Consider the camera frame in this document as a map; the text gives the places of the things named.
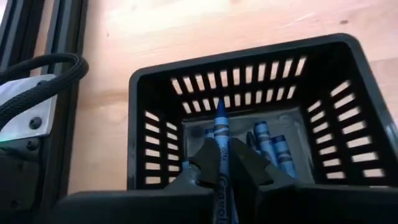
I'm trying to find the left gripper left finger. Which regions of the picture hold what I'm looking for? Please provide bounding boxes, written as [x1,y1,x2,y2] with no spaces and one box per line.
[52,136,221,224]

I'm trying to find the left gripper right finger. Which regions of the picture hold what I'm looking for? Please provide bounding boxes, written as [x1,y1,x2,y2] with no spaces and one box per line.
[229,138,398,224]

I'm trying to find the blue crayon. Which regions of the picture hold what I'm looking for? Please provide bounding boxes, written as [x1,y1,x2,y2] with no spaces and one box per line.
[253,120,279,166]
[271,134,299,179]
[213,98,239,224]

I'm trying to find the black slotted plastic basket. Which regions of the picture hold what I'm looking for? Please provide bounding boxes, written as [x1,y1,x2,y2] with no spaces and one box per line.
[127,33,398,190]

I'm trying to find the black braided cable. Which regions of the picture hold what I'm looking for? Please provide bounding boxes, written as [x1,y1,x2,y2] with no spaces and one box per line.
[0,52,90,127]

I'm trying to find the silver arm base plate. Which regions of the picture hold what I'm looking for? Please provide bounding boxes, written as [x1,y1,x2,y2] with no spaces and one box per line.
[0,73,58,142]

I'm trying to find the black aluminium table frame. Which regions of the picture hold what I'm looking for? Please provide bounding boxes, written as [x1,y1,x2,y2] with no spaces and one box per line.
[0,0,90,224]

